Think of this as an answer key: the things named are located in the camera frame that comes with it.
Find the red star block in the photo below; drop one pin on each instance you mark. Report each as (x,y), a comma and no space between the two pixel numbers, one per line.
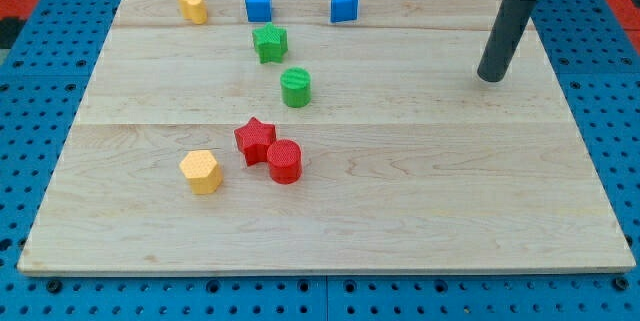
(253,140)

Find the green star block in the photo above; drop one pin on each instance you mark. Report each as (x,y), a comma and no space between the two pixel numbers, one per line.
(270,43)

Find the yellow hexagon block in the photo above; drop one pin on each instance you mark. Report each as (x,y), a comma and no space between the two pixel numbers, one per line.
(202,171)

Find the blue triangle block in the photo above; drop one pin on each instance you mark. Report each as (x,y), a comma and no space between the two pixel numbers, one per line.
(343,10)

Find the red cylinder block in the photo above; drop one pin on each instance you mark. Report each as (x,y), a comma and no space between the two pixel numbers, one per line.
(284,161)

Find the green cylinder block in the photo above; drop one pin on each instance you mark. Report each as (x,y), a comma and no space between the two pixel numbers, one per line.
(295,85)

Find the wooden board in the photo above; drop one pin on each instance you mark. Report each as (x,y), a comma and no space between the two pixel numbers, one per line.
(411,164)

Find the blue cube block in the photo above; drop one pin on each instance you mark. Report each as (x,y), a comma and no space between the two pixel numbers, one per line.
(258,10)

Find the yellow heart block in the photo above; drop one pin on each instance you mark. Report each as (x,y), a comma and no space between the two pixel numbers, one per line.
(193,10)

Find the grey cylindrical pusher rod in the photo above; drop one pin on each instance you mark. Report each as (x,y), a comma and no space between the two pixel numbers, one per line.
(508,28)

